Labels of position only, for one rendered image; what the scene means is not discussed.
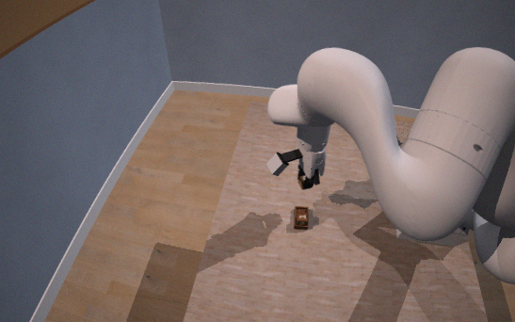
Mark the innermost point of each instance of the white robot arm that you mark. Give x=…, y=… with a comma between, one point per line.
x=428, y=185

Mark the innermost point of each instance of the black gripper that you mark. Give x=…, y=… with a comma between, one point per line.
x=313, y=164

